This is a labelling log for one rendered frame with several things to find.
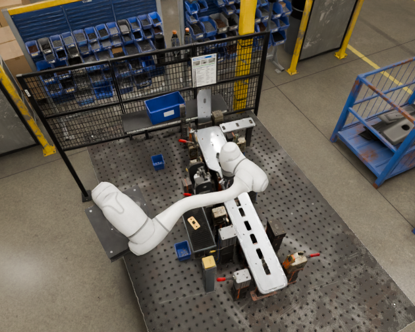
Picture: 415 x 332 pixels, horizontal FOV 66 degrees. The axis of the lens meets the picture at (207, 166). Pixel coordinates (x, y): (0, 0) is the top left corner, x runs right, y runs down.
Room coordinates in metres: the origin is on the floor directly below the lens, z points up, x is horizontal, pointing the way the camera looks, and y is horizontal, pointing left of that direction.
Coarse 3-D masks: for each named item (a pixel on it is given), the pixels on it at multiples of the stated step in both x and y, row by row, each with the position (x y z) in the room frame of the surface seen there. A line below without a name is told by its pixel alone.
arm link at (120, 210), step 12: (96, 192) 1.08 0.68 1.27; (108, 192) 1.06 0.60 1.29; (120, 192) 0.81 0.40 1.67; (96, 204) 1.05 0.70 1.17; (108, 204) 0.74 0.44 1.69; (120, 204) 0.74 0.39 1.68; (132, 204) 0.76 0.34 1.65; (108, 216) 0.70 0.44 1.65; (120, 216) 0.69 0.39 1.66; (132, 216) 0.70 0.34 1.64; (144, 216) 0.73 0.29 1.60; (120, 228) 0.66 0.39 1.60; (132, 228) 0.66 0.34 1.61
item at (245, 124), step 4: (240, 120) 1.97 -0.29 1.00; (244, 120) 1.97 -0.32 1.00; (248, 120) 1.97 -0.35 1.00; (252, 120) 1.97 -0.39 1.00; (220, 124) 1.92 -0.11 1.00; (224, 124) 1.92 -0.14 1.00; (228, 124) 1.92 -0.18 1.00; (232, 124) 1.92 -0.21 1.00; (240, 124) 1.91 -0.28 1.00; (244, 124) 1.91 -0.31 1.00; (248, 124) 1.91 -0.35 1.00; (252, 124) 1.91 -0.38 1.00; (228, 128) 1.87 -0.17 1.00; (232, 128) 1.87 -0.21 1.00; (236, 128) 1.87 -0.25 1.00; (240, 128) 1.87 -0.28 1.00
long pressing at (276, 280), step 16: (208, 128) 1.87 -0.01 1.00; (208, 144) 1.70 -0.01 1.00; (208, 160) 1.54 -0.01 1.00; (240, 224) 0.99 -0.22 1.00; (256, 224) 0.99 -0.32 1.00; (240, 240) 0.88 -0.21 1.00; (256, 256) 0.77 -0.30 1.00; (272, 256) 0.77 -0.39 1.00; (256, 272) 0.67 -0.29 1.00; (272, 272) 0.67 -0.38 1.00; (272, 288) 0.58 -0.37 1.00
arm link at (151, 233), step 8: (144, 224) 0.69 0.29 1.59; (152, 224) 0.70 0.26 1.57; (160, 224) 0.71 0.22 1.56; (136, 232) 0.65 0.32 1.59; (144, 232) 0.66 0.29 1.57; (152, 232) 0.67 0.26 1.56; (160, 232) 0.67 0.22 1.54; (168, 232) 0.69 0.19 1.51; (136, 240) 0.63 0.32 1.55; (144, 240) 0.63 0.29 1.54; (152, 240) 0.64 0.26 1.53; (160, 240) 0.65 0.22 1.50; (136, 248) 0.60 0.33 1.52; (144, 248) 0.61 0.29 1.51; (152, 248) 0.62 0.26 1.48
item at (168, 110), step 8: (160, 96) 2.09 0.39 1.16; (168, 96) 2.12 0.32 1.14; (176, 96) 2.15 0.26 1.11; (152, 104) 2.06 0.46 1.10; (160, 104) 2.09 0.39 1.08; (168, 104) 2.12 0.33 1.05; (176, 104) 2.14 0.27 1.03; (184, 104) 2.01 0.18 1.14; (152, 112) 2.04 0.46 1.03; (160, 112) 1.93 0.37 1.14; (168, 112) 1.95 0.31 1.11; (176, 112) 1.98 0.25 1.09; (152, 120) 1.90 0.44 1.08; (160, 120) 1.92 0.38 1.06
